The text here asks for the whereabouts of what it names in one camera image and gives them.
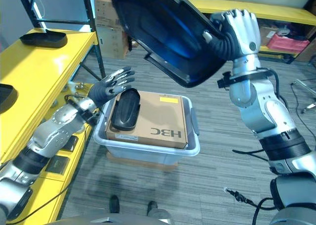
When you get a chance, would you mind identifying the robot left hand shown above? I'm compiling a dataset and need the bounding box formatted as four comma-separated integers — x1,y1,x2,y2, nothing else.
88,66,136,109

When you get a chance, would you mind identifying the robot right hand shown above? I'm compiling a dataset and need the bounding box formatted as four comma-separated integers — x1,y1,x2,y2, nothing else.
202,8,262,62

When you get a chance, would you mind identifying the black sole-shaped part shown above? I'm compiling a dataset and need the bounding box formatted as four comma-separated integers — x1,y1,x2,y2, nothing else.
112,0,227,89
110,88,141,132
0,84,19,115
19,31,68,48

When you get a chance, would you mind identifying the yellow metal shelf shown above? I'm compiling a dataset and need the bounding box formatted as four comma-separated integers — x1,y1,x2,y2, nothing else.
0,28,102,225
181,0,316,65

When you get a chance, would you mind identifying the brown H3C cardboard box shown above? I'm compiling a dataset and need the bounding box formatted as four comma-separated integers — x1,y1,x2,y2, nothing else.
105,90,188,149

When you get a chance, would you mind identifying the tall brown cardboard box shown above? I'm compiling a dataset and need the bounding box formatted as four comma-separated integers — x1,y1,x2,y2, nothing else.
94,0,129,60

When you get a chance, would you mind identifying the translucent grey plastic box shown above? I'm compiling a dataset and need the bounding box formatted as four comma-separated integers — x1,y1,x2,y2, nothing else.
93,93,200,165

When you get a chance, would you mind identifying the metal stand on floor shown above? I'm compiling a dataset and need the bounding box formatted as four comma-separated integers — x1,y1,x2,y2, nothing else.
290,78,316,114

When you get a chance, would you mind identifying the robot dark foot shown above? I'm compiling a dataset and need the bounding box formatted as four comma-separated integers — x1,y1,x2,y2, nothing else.
109,194,120,214
147,201,158,216

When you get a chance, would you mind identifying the robot grey torso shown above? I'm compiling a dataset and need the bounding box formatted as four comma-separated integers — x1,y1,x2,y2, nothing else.
46,208,178,225

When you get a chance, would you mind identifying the black shelf upright frame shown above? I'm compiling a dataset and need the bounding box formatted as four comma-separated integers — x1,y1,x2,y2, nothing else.
14,0,107,80

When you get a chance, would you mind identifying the black cable on floor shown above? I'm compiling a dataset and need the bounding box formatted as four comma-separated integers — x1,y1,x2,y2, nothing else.
224,186,281,225

